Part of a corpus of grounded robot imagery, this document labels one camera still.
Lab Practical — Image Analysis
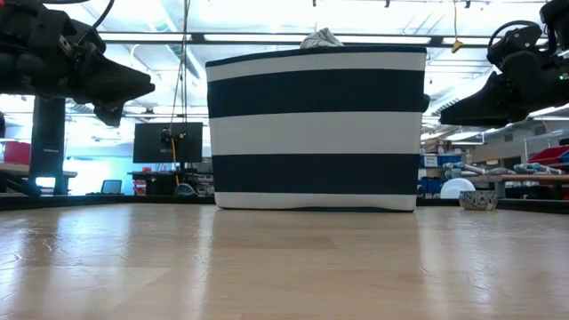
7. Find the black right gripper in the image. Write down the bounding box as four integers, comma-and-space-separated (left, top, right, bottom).
438, 24, 569, 128

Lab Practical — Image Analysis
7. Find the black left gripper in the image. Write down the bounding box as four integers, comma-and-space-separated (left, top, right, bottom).
26, 0, 156, 129

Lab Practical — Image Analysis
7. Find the white leaf print cloth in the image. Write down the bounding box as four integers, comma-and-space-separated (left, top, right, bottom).
299, 27, 345, 50

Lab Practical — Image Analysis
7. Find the black computer monitor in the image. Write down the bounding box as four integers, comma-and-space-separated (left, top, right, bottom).
132, 121, 204, 164

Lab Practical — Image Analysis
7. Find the blue storage bin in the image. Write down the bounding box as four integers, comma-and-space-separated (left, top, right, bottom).
419, 176, 445, 195
419, 153, 463, 169

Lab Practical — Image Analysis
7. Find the red storage bin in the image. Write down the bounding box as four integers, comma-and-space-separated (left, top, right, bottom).
526, 145, 569, 166
3, 140, 32, 166

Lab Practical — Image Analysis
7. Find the long wooden table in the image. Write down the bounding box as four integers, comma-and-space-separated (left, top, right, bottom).
464, 172, 569, 200

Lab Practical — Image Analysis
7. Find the wooden desk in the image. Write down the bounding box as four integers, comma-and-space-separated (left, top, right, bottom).
0, 162, 79, 196

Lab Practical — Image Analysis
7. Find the open laptop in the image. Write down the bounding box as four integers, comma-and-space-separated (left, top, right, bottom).
84, 179, 124, 196

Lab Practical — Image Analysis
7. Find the white round object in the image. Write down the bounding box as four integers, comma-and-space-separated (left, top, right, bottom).
439, 177, 477, 200

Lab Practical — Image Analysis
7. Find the dark desk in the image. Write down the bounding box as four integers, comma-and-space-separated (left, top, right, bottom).
127, 170, 214, 197

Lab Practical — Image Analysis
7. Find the patterned ceramic bowl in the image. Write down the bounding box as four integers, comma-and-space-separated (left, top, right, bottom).
458, 189, 500, 212

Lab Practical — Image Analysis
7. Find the dark overhead crossbar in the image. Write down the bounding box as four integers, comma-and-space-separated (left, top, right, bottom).
100, 30, 548, 49

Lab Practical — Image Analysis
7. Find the navy white striped fabric basket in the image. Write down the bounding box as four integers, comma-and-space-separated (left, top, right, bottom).
204, 44, 431, 213

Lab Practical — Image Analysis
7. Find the yellow hanging cable with plug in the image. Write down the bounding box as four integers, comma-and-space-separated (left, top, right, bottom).
450, 0, 464, 54

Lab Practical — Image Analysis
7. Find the thin hanging cable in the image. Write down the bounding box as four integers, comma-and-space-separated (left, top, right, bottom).
168, 0, 193, 134

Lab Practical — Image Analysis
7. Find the black upright post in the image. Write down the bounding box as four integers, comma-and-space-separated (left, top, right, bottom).
28, 95, 68, 197

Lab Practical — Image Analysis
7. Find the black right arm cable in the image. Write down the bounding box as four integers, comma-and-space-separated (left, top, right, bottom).
486, 19, 542, 51

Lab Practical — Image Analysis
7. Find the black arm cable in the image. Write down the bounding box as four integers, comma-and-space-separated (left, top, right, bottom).
88, 0, 116, 32
486, 19, 542, 51

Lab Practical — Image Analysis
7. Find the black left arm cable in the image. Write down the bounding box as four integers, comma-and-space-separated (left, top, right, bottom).
88, 0, 116, 32

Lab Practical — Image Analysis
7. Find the black aluminium table frame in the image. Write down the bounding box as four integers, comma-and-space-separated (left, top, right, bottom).
0, 193, 569, 215

